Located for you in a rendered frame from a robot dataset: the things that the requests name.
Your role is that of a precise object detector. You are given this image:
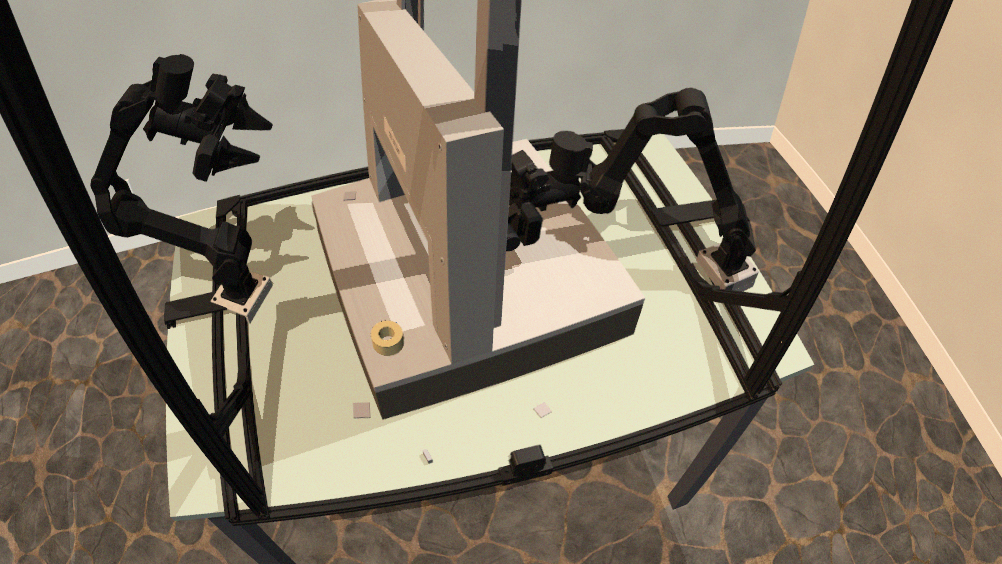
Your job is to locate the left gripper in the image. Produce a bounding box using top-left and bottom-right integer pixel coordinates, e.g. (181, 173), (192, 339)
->
(176, 85), (273, 182)

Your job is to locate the tan masking tape roll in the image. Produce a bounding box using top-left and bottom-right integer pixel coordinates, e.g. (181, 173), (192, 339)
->
(371, 321), (404, 356)

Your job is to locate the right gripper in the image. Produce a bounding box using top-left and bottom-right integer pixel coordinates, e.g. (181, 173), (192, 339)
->
(508, 173), (555, 246)

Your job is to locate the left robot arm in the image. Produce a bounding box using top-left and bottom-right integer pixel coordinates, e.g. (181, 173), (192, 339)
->
(90, 54), (258, 305)

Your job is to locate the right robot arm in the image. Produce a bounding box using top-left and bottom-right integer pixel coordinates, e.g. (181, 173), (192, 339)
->
(511, 88), (756, 277)

